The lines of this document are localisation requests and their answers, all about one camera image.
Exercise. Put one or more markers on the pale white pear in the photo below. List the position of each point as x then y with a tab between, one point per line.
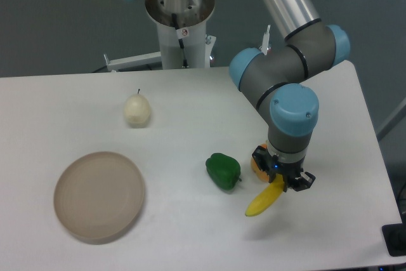
137	110

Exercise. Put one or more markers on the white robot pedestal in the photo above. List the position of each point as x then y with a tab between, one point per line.
181	31

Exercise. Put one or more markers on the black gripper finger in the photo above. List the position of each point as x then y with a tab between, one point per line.
260	159
298	183

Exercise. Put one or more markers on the white metal bracket left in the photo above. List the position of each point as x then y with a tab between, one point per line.
132	61

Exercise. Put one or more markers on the beige round plate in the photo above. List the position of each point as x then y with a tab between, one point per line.
98	198

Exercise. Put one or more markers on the grey metal table leg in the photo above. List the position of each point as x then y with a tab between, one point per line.
391	121

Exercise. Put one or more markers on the green bell pepper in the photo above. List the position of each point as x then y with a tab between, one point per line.
223	170

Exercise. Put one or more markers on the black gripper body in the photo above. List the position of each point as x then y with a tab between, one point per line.
290	172

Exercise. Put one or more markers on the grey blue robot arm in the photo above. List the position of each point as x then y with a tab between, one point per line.
271	81

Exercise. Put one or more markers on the white metal bracket right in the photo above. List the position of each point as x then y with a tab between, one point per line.
266	45

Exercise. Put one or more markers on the orange bell pepper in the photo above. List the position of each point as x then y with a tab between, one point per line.
260	174

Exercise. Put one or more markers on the black device at edge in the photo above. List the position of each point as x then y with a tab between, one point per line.
394	237

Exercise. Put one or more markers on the white metal bracket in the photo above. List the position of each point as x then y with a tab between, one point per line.
132	61
266	45

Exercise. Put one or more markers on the yellow banana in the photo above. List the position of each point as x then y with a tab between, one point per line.
266	198

